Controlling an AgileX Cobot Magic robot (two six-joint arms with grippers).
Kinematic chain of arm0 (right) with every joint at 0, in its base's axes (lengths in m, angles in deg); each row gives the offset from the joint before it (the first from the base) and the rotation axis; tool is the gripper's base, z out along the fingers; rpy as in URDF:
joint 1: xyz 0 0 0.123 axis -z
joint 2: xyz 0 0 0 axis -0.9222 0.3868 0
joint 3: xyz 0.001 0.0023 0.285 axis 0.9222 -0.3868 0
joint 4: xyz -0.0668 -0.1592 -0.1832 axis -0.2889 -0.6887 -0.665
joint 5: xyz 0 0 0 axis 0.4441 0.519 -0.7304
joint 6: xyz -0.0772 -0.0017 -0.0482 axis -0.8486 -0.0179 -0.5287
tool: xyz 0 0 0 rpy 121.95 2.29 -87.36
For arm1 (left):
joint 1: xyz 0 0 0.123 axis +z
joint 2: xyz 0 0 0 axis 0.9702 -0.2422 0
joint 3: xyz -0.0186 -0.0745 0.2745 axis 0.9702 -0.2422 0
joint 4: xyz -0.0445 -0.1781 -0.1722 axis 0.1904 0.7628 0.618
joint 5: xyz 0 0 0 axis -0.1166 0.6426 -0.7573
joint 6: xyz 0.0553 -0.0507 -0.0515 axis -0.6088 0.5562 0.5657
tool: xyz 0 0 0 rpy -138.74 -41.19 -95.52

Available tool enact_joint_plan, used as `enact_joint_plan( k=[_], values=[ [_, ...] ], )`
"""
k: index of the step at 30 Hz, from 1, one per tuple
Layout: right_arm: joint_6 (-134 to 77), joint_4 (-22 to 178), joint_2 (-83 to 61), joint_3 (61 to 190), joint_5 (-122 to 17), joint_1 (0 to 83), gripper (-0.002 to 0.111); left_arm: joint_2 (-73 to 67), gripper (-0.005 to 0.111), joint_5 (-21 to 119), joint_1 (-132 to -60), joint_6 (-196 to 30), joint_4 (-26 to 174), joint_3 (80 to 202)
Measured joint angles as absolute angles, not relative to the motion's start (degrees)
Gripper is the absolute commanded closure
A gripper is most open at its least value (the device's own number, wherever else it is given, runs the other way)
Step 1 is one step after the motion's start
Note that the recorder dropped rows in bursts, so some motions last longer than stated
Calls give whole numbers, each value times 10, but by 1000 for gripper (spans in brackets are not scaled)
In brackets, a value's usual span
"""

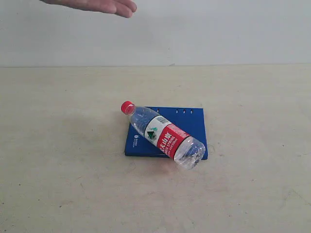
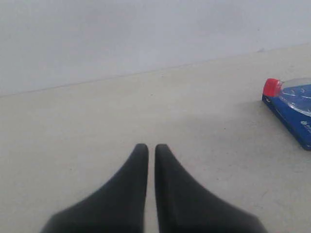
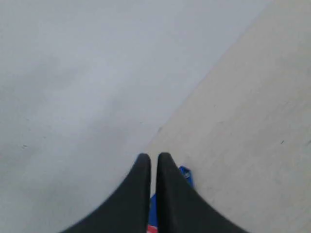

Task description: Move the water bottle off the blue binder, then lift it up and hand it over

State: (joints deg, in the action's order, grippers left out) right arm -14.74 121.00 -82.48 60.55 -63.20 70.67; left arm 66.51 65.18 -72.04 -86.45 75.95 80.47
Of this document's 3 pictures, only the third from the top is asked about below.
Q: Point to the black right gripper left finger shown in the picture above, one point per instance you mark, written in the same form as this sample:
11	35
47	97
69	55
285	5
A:
127	209

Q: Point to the blue notebook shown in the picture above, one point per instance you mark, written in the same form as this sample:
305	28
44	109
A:
152	219

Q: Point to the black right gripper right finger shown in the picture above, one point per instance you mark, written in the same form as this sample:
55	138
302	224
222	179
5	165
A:
180	209

